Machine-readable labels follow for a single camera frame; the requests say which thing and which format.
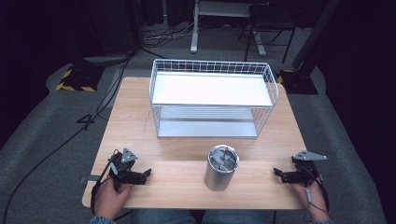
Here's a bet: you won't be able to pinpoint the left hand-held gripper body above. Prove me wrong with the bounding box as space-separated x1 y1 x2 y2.
106 147 148 191

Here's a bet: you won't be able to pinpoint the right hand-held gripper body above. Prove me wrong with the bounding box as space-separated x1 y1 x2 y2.
279 149 328 185

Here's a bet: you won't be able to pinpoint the silver metal cup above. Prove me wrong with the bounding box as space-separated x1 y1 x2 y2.
204 144 241 192

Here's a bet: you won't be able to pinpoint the white wire shelf rack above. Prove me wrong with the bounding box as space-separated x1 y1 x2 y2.
148 58 280 139

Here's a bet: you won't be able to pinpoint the person's right hand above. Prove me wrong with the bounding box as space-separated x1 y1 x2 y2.
290 178 329 220

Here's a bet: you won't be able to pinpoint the person's left hand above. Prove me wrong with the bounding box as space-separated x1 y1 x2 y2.
93 177 134 220

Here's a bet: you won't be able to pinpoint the person's legs in jeans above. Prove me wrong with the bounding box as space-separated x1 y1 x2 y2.
130 208 276 224

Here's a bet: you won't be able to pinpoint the yellow black striped stand base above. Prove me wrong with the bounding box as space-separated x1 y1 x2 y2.
55 63 106 93
276 68 319 95

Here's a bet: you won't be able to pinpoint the dark slanted stand pole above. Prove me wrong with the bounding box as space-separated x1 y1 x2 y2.
290 0 342 71

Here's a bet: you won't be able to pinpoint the black chair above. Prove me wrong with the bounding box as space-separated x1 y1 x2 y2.
237 2 297 64

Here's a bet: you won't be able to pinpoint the right gripper cable with plug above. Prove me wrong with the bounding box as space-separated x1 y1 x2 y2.
298 164 331 216

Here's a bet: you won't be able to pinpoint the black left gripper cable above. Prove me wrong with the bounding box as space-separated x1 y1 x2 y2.
90 149 120 217

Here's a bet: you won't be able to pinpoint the black floor cable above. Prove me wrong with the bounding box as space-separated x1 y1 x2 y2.
0 50 138 224

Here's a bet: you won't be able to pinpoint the bundle of floor cables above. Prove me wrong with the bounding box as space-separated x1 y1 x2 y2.
141 18 206 43

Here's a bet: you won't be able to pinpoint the white desk frame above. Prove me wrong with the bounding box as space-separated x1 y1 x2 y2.
190 0 268 57

